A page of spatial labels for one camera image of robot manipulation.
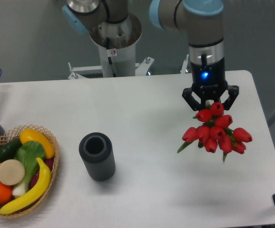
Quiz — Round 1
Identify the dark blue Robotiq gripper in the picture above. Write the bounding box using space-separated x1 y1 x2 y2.
182 42 239 111

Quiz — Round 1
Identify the red tulip bouquet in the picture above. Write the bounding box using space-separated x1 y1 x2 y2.
177 101 253 161

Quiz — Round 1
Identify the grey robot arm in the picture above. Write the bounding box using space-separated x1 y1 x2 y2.
62 0 239 111

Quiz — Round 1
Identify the dark grey ribbed vase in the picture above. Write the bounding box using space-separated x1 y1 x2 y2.
79 132 116 181

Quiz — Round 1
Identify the purple vegetable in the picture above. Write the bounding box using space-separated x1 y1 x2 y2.
29 158 54 189

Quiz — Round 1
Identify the yellow banana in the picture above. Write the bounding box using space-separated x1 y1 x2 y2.
0 157 51 215

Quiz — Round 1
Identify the green bok choy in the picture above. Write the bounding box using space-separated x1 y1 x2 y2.
12 141 45 198

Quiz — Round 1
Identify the green cucumber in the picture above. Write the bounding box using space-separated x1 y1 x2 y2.
0 138 22 163

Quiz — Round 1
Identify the beige round disc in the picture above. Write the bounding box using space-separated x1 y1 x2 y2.
0 159 25 186

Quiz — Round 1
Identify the woven wicker basket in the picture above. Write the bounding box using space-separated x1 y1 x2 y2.
0 124 59 219

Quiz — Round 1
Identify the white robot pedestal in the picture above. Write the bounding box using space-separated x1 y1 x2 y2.
63 8 155 79

